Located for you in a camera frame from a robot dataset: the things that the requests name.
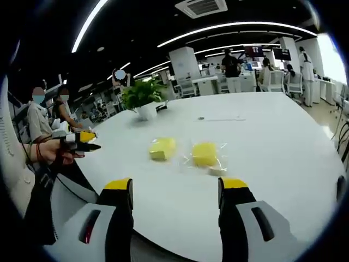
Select green potted plant white pot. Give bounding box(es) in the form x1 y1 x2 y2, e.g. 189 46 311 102
121 78 167 121

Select small beige silicone block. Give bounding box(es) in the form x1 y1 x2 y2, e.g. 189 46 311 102
207 166 227 177

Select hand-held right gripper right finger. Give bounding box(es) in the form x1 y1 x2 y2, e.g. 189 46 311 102
218 176 302 262

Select wall monitor screen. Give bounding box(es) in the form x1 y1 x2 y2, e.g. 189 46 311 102
272 48 292 61
243 45 264 58

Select black cables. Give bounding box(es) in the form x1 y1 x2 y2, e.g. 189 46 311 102
330 108 349 162

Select white office chair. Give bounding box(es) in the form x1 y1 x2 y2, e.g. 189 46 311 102
268 69 286 93
178 77 196 98
286 72 304 98

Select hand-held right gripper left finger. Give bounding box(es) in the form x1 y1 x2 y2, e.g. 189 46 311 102
56 177 134 262

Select ceiling air conditioner vent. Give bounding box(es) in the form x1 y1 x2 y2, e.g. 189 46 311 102
174 0 228 19

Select yellow silicone block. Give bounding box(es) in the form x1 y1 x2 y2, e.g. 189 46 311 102
148 136 177 162
179 139 228 173

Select curved ceiling light strip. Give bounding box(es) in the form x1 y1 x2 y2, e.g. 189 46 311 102
156 21 318 49
70 0 110 54

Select person's left hand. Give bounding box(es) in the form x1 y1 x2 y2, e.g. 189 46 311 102
29 138 86 166

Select black strap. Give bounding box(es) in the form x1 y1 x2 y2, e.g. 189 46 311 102
25 160 59 245

